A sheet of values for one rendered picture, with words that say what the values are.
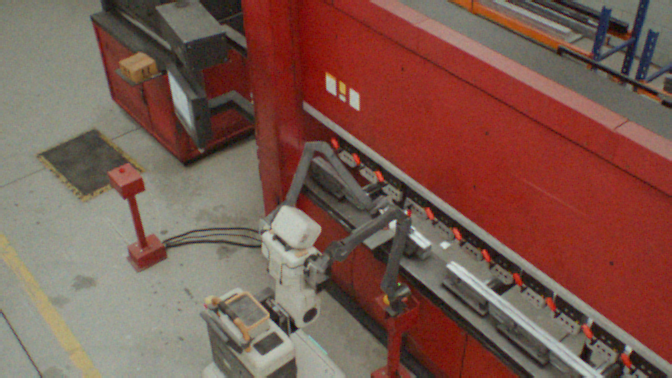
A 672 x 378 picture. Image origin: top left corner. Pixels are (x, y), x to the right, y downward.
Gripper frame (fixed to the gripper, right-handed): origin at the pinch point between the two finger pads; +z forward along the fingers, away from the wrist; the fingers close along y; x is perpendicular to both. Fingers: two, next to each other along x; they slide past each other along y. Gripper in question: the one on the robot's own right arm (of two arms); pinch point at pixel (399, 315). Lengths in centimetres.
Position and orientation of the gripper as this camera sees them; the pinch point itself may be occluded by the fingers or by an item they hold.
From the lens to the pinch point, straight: 409.5
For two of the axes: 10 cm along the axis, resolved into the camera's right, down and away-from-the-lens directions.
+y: 8.2, -5.4, 2.0
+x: -5.2, -5.3, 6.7
